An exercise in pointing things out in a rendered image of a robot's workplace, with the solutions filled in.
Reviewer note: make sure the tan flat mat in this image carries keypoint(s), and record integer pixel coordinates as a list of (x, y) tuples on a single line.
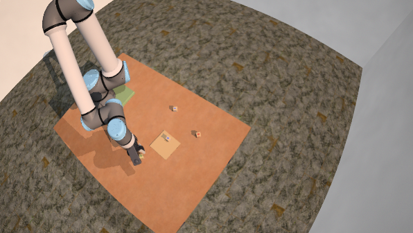
[(163, 147)]

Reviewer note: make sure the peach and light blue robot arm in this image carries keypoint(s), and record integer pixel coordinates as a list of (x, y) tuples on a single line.
[(93, 93)]

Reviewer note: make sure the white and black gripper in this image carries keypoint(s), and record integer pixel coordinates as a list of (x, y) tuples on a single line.
[(138, 147)]

